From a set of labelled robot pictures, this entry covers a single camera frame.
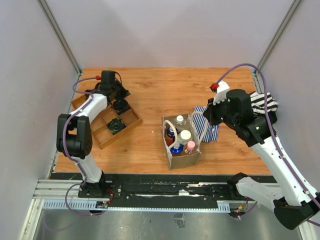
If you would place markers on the green bottle white cap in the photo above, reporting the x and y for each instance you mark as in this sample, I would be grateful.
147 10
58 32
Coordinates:
184 137

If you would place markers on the wooden compartment tray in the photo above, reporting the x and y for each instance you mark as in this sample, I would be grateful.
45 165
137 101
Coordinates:
100 114

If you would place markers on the pink cap bottle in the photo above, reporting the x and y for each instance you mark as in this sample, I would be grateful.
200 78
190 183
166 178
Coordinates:
189 148

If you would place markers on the blue cap bottle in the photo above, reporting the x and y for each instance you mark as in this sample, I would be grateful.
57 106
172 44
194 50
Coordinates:
170 134
176 150

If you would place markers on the dark rolled sock yellow pattern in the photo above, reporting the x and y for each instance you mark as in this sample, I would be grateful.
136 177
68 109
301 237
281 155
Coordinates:
116 125

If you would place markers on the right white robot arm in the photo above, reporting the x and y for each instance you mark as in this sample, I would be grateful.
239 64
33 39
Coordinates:
296 201

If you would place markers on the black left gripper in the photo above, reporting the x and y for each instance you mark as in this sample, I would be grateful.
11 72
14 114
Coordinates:
124 93

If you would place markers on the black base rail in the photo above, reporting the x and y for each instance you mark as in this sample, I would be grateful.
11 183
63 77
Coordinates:
167 191

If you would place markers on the black white striped cloth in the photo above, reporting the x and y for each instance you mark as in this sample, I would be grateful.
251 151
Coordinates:
258 103

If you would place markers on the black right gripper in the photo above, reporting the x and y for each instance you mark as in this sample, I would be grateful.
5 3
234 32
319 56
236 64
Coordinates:
209 113

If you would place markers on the blue white striped cloth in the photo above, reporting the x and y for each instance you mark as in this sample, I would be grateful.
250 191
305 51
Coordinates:
212 131

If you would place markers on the blue cap bottle back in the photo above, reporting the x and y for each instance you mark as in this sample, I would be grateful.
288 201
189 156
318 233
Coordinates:
170 134

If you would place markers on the blue cap bottle front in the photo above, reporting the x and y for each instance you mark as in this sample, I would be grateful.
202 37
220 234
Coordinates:
176 150

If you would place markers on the beige canvas bag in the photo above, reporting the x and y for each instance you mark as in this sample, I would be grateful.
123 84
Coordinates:
184 161

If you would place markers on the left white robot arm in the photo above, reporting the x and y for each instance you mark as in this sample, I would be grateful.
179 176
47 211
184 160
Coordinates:
74 134

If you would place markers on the dark blue rolled sock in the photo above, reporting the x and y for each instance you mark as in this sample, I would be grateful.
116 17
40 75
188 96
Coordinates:
120 106

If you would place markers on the clear bottle white cap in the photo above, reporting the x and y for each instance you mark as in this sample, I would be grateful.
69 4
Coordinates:
179 120

